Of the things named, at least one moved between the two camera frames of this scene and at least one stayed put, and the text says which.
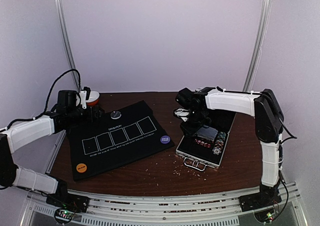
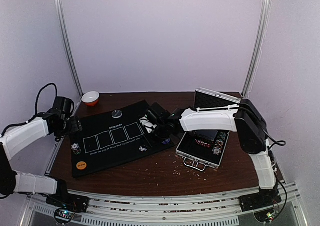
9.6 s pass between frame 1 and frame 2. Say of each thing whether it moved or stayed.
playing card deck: stayed
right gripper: moved
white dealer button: stayed
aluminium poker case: stayed
